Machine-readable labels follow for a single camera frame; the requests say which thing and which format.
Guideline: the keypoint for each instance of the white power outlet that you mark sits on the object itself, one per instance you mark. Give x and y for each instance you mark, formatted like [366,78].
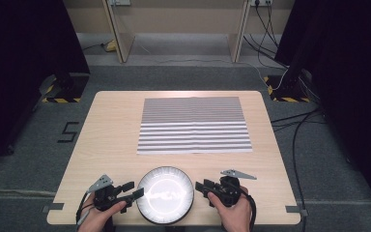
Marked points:
[261,2]
[119,2]

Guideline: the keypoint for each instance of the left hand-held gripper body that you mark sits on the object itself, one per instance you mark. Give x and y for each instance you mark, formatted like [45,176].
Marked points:
[104,196]

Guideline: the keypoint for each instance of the wooden desk leg panel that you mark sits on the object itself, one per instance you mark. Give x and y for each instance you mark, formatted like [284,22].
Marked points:
[120,35]
[238,35]

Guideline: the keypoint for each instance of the black curtain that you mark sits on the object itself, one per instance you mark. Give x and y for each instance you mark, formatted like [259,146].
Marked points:
[19,64]
[351,80]

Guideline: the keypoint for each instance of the grey tape piece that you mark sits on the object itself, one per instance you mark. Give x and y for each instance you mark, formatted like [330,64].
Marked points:
[294,209]
[54,207]

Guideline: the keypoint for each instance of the person's left hand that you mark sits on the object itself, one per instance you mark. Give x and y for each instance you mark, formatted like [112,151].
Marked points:
[96,220]

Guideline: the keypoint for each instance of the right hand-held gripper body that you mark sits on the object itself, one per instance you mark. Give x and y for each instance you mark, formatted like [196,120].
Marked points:
[228,191]

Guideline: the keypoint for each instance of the black stand base hazard tape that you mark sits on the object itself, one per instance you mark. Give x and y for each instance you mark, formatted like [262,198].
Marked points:
[286,92]
[66,90]

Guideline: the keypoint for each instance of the person's right hand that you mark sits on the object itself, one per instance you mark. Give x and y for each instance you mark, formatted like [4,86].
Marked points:
[235,216]

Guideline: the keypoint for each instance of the grey striped placemat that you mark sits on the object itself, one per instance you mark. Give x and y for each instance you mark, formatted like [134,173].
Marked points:
[194,125]

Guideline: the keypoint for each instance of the yellow object on floor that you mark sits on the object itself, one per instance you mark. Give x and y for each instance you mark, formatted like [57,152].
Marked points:
[111,46]

